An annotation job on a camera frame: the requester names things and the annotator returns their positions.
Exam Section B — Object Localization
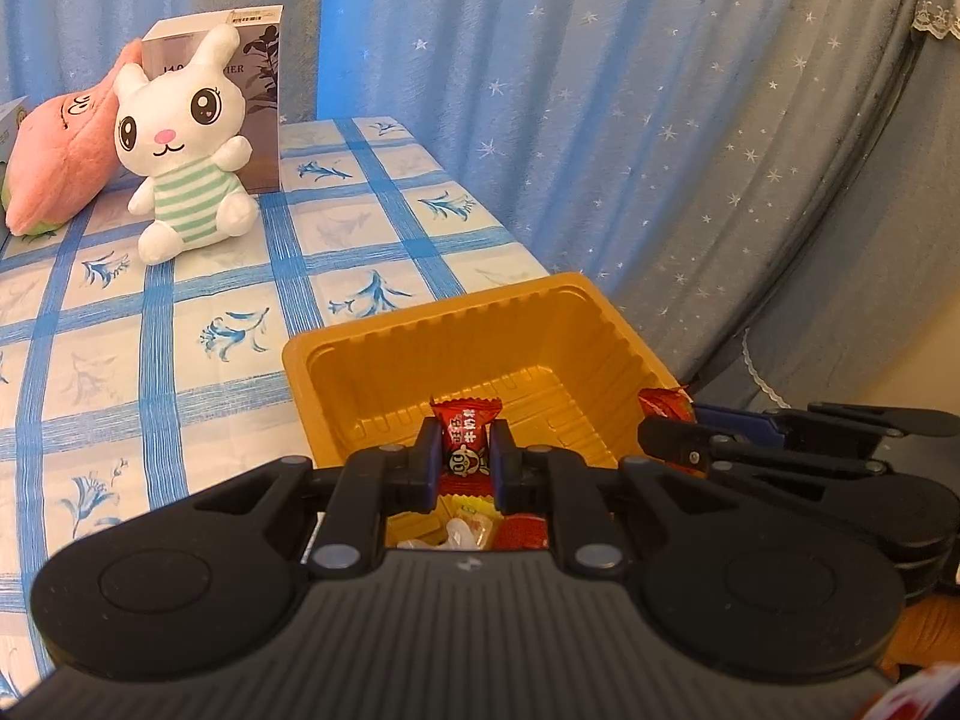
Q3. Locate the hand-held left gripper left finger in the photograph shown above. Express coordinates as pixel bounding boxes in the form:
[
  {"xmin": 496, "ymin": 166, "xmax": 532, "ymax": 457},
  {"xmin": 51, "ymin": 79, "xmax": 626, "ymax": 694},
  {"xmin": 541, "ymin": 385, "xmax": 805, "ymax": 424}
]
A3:
[{"xmin": 180, "ymin": 418, "xmax": 443, "ymax": 580}]

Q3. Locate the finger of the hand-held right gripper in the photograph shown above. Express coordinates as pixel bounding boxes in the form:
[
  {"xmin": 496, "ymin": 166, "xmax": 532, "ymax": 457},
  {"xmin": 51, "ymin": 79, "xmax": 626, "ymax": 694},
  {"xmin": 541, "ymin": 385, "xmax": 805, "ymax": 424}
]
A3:
[
  {"xmin": 637, "ymin": 416, "xmax": 887, "ymax": 481},
  {"xmin": 694, "ymin": 402, "xmax": 910, "ymax": 441}
]

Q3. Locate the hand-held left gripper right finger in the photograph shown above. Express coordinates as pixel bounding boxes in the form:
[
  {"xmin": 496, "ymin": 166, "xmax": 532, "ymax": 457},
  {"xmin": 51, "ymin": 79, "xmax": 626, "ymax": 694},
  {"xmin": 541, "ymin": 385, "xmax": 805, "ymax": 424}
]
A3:
[{"xmin": 491, "ymin": 420, "xmax": 758, "ymax": 580}]

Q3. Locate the red candy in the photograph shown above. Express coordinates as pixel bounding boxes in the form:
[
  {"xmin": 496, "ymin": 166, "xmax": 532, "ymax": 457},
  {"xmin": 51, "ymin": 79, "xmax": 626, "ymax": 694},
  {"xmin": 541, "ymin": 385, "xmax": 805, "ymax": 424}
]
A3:
[
  {"xmin": 429, "ymin": 394, "xmax": 502, "ymax": 477},
  {"xmin": 637, "ymin": 385, "xmax": 698, "ymax": 421}
]

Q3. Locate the yellow candy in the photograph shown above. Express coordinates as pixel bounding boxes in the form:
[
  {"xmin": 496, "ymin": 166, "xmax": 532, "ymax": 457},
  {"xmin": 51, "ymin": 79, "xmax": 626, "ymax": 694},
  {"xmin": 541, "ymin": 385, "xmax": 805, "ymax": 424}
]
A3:
[{"xmin": 450, "ymin": 495, "xmax": 502, "ymax": 522}]

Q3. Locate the large red snack packet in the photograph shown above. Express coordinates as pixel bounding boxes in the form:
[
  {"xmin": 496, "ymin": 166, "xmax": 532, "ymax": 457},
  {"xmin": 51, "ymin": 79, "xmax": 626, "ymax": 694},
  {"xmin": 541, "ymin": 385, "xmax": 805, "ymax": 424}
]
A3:
[{"xmin": 496, "ymin": 511, "xmax": 556, "ymax": 552}]

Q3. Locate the clear candy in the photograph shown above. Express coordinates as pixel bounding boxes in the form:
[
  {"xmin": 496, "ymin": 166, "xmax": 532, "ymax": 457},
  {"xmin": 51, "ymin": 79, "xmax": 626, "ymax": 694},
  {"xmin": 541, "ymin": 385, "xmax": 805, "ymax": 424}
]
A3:
[{"xmin": 439, "ymin": 514, "xmax": 496, "ymax": 552}]

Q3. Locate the orange plastic tray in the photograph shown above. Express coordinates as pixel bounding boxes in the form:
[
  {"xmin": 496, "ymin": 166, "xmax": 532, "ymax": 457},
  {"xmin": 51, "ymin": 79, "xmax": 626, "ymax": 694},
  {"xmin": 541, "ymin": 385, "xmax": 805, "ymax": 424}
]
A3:
[{"xmin": 283, "ymin": 272, "xmax": 698, "ymax": 552}]

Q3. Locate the person's right hand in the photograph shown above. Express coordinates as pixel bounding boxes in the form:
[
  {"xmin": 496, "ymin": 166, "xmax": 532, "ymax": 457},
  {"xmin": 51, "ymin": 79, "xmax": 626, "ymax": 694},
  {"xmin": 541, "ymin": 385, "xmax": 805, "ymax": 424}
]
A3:
[{"xmin": 879, "ymin": 592, "xmax": 960, "ymax": 677}]

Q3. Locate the red white printed cloth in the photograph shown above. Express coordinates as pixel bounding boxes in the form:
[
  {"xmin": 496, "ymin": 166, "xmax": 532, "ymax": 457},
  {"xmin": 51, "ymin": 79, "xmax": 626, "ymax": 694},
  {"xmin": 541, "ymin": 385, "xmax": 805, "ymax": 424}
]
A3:
[{"xmin": 855, "ymin": 660, "xmax": 960, "ymax": 720}]

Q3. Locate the grey lace-trimmed cover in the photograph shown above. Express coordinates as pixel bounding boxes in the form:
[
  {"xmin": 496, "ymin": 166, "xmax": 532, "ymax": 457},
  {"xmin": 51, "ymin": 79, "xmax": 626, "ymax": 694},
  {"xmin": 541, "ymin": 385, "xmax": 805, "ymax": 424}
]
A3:
[{"xmin": 690, "ymin": 0, "xmax": 960, "ymax": 421}]

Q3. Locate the blue checked floral tablecloth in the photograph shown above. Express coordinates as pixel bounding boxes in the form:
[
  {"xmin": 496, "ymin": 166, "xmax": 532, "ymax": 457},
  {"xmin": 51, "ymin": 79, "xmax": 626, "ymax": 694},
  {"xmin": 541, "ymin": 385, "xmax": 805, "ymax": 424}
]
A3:
[{"xmin": 0, "ymin": 116, "xmax": 552, "ymax": 698}]

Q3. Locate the grey starry curtain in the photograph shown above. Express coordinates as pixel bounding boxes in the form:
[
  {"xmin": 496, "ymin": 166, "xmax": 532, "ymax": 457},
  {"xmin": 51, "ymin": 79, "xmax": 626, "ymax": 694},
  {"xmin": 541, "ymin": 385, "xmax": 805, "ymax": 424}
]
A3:
[{"xmin": 525, "ymin": 0, "xmax": 946, "ymax": 406}]

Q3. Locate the blue starry sheer curtain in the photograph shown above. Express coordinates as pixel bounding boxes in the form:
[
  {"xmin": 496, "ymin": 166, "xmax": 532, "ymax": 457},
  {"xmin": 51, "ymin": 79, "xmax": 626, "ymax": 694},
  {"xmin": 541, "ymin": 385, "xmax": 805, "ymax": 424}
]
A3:
[{"xmin": 0, "ymin": 0, "xmax": 751, "ymax": 301}]

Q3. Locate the grey floral cardboard box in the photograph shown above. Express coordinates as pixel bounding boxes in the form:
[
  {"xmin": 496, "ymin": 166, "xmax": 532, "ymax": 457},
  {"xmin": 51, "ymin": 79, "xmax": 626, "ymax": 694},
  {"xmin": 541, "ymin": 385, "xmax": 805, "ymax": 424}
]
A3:
[{"xmin": 141, "ymin": 5, "xmax": 284, "ymax": 196}]

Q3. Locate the white rabbit plush toy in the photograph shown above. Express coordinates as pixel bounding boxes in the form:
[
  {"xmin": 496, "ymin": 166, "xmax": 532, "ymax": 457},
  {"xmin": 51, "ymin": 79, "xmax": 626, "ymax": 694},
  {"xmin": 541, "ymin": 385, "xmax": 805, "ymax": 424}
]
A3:
[{"xmin": 114, "ymin": 24, "xmax": 261, "ymax": 265}]

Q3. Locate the pink plush toy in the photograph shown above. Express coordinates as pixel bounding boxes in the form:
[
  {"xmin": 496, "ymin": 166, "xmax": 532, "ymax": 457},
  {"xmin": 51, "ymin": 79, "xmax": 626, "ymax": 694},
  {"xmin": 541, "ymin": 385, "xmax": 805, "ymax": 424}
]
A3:
[{"xmin": 4, "ymin": 37, "xmax": 143, "ymax": 235}]

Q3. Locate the green cardboard box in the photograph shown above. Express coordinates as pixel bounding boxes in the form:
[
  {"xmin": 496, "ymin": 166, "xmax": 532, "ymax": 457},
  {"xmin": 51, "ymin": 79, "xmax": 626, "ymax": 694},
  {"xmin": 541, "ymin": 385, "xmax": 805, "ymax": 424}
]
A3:
[{"xmin": 0, "ymin": 96, "xmax": 29, "ymax": 166}]

